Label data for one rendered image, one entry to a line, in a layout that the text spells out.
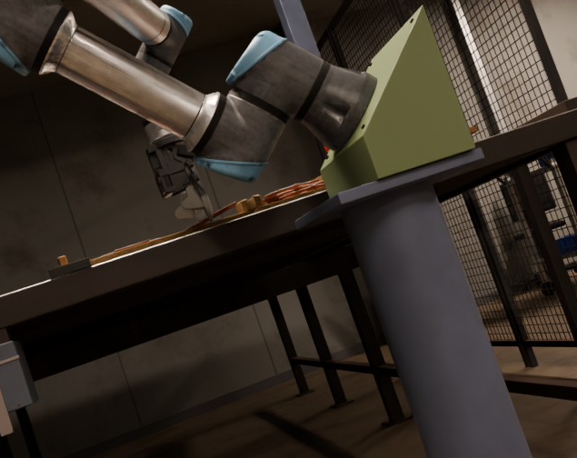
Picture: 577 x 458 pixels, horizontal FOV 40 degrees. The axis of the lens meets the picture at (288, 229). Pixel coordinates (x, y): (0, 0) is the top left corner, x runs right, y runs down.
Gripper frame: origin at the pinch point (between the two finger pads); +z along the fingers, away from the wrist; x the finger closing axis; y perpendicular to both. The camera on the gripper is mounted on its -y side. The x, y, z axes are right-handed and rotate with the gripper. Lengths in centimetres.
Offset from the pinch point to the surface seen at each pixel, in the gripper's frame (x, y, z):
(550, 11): -490, -520, -125
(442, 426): 46, -14, 49
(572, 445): -50, -92, 100
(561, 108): 16, -84, 5
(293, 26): -170, -110, -88
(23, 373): 18, 46, 16
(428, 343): 48, -16, 36
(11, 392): 18, 49, 18
